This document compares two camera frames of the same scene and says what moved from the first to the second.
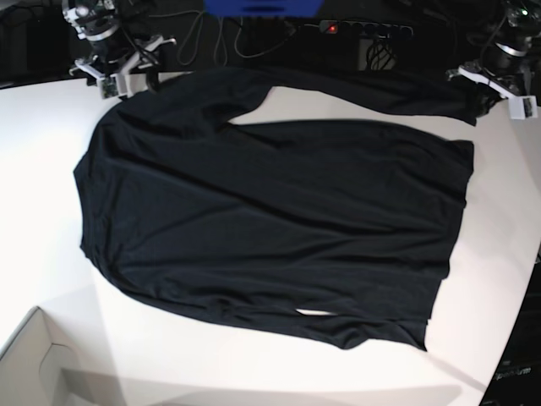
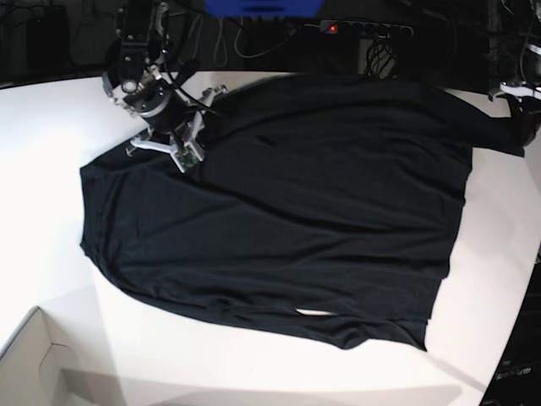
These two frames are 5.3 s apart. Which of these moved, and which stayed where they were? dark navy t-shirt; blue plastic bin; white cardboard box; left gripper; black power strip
Moved: left gripper; dark navy t-shirt
Stayed: white cardboard box; black power strip; blue plastic bin
